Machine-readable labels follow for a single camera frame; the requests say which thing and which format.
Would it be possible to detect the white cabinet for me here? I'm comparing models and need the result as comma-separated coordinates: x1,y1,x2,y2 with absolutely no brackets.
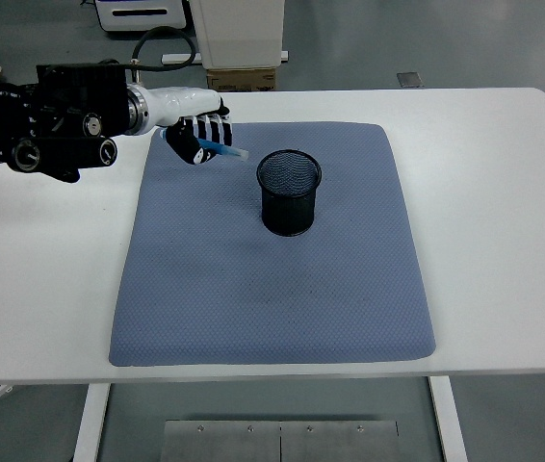
190,0,287,69

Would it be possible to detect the blue-grey textured mat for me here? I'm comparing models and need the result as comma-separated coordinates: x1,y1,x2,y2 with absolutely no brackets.
108,120,437,368

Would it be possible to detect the blue marker pen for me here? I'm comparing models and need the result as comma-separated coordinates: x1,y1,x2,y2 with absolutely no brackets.
159,127,249,161

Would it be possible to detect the white table leg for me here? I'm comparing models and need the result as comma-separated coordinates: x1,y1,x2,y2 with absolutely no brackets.
70,383,111,462
428,374,469,462

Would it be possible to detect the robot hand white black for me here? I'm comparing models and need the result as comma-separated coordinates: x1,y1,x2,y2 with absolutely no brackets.
145,86,234,167

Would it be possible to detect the black mesh pen holder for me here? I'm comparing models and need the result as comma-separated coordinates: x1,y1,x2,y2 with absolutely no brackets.
255,149,324,238

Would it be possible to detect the brown cardboard box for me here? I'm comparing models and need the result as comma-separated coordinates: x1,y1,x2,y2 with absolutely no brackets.
205,66,277,92

